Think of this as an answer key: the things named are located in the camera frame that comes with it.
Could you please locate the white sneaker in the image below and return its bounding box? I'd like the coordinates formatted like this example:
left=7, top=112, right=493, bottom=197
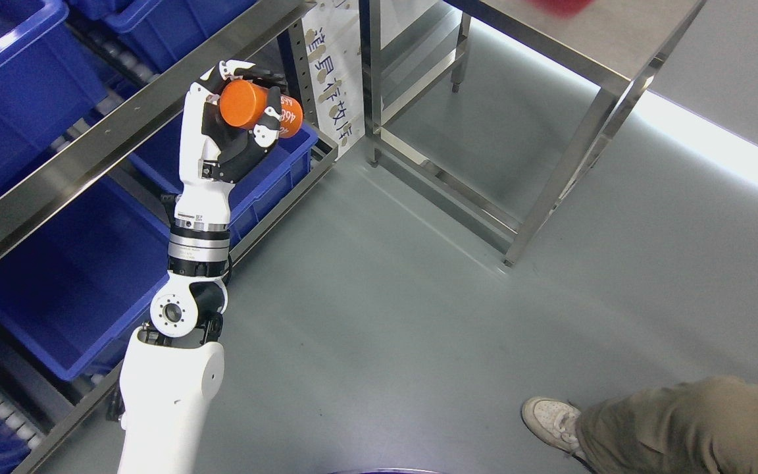
left=521, top=396, right=584, bottom=459

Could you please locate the shallow blue tray bin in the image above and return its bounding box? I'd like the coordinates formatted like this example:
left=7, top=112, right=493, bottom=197
left=67, top=1, right=255, bottom=72

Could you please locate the stainless steel table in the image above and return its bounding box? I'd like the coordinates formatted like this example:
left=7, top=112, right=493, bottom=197
left=360, top=1, right=704, bottom=267

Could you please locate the large blue bin upper right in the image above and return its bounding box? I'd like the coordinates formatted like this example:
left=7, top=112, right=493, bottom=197
left=0, top=1, right=107, bottom=195

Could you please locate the blue bin lower centre right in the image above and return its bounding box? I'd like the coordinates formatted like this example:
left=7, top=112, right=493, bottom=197
left=0, top=179, right=168, bottom=381

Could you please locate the red plastic tray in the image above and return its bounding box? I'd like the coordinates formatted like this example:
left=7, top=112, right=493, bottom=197
left=529, top=0, right=594, bottom=18

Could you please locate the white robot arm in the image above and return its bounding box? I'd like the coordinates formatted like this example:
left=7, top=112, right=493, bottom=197
left=118, top=58, right=286, bottom=473

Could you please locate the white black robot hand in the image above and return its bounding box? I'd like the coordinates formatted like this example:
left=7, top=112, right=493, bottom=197
left=178, top=59, right=287, bottom=224

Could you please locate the khaki trouser leg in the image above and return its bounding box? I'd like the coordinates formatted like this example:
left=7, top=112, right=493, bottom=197
left=576, top=376, right=758, bottom=473

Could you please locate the orange cylindrical capacitor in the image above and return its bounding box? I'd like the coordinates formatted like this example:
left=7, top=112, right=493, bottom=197
left=218, top=79, right=304, bottom=138

